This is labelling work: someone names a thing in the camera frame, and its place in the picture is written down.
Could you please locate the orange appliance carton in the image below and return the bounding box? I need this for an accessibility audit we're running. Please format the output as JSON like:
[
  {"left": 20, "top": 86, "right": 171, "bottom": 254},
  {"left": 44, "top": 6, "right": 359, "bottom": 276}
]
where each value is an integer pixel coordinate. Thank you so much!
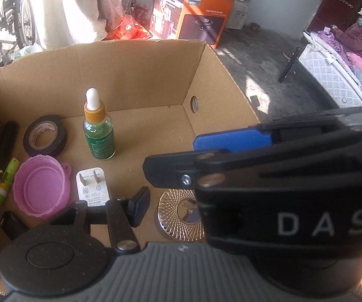
[{"left": 149, "top": 0, "right": 235, "bottom": 49}]

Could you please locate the white cabinet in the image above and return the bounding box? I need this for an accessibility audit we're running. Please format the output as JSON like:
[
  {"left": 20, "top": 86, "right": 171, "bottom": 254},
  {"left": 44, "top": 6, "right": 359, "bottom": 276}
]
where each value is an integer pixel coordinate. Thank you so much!
[{"left": 226, "top": 0, "right": 251, "bottom": 31}]

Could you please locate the pink plastic lid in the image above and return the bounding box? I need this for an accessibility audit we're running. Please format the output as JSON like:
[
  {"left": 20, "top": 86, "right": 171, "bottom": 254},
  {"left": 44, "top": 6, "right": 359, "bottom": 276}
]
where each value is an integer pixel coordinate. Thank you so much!
[{"left": 12, "top": 154, "right": 72, "bottom": 221}]

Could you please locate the green dropper bottle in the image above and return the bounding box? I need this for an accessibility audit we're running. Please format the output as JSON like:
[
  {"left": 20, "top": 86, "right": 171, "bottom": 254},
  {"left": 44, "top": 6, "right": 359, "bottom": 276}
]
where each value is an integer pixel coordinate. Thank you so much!
[{"left": 83, "top": 87, "right": 117, "bottom": 161}]

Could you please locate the black flashlight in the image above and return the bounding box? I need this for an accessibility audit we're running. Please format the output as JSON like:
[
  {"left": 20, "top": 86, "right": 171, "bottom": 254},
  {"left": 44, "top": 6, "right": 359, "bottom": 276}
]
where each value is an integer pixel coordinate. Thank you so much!
[{"left": 0, "top": 121, "right": 19, "bottom": 173}]

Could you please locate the white quilted mattress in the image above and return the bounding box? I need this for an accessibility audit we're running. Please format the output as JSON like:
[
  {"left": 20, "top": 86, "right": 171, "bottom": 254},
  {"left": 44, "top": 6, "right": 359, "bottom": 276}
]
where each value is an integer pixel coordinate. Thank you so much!
[{"left": 299, "top": 31, "right": 362, "bottom": 107}]

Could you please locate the black electrical tape roll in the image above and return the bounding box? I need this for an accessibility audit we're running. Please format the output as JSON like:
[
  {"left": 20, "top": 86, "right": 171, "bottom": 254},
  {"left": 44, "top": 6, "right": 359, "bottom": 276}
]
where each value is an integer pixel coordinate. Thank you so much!
[{"left": 23, "top": 114, "right": 69, "bottom": 158}]

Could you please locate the black stand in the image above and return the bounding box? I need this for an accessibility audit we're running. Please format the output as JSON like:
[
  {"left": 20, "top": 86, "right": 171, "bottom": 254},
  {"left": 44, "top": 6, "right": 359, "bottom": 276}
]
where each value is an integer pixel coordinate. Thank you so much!
[{"left": 278, "top": 47, "right": 302, "bottom": 84}]

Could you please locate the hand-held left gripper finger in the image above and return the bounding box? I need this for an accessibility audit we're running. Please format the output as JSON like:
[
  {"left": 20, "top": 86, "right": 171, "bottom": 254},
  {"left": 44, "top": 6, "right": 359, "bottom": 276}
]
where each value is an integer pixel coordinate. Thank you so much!
[{"left": 47, "top": 186, "right": 151, "bottom": 254}]

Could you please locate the white curtain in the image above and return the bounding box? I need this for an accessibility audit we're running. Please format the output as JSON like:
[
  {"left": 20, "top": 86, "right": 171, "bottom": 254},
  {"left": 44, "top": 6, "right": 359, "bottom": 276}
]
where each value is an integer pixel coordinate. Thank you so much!
[{"left": 41, "top": 0, "right": 118, "bottom": 51}]

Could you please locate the black jar with gold lid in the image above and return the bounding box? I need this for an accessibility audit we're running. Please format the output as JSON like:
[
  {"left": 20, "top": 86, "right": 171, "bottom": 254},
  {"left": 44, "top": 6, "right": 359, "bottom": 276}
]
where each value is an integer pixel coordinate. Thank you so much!
[{"left": 154, "top": 187, "right": 207, "bottom": 243}]

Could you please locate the red snack bag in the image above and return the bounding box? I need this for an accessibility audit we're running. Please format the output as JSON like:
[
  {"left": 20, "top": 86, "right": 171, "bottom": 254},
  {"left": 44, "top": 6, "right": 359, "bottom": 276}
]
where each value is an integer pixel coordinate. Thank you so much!
[{"left": 102, "top": 17, "right": 151, "bottom": 41}]

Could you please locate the white and green plastic bag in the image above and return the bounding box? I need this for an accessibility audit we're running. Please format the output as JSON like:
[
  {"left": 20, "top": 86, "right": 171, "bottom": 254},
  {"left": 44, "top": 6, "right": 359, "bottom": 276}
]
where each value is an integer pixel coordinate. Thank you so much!
[{"left": 9, "top": 44, "right": 44, "bottom": 63}]

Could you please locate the green and yellow tube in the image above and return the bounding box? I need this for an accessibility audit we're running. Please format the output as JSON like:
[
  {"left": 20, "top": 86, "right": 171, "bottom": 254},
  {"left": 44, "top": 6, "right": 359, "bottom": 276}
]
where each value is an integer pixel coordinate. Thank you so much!
[{"left": 0, "top": 157, "right": 20, "bottom": 206}]

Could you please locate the brown cardboard box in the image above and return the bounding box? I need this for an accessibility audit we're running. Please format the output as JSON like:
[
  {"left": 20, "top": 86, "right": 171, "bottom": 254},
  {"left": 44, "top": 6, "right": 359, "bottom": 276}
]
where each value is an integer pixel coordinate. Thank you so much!
[{"left": 0, "top": 38, "right": 263, "bottom": 296}]

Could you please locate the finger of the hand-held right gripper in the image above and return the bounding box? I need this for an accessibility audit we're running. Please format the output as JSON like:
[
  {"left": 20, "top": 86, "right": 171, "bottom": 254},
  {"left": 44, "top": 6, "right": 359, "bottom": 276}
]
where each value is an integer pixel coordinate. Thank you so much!
[
  {"left": 143, "top": 140, "right": 362, "bottom": 192},
  {"left": 193, "top": 107, "right": 362, "bottom": 152}
]

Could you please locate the white charger plug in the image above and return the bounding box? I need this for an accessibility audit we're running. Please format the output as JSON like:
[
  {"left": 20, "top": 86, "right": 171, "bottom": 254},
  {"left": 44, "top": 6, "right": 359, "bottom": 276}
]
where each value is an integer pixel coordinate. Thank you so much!
[{"left": 75, "top": 167, "right": 111, "bottom": 208}]

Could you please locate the pink plastic bag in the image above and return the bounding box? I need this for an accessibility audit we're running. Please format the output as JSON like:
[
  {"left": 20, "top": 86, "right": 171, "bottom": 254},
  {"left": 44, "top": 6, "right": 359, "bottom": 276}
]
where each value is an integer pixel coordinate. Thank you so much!
[{"left": 101, "top": 0, "right": 128, "bottom": 32}]

